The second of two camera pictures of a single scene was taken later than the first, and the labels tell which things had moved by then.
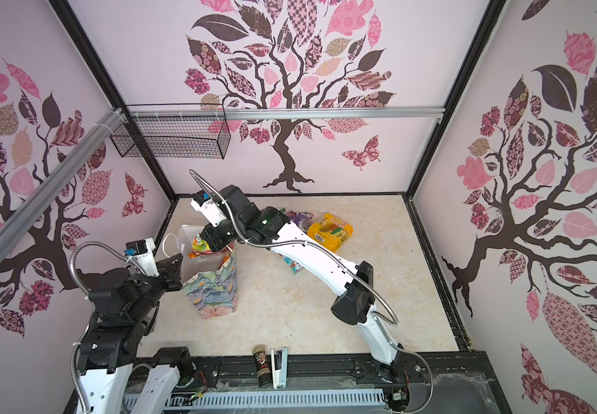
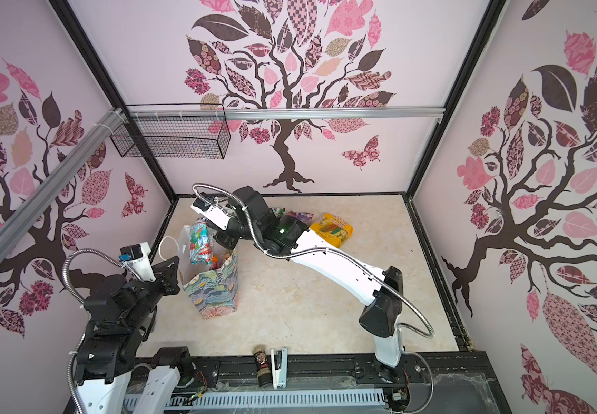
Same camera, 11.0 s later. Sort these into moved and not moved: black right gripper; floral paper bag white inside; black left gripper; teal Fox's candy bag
Moved: teal Fox's candy bag
Not moved: black left gripper; black right gripper; floral paper bag white inside
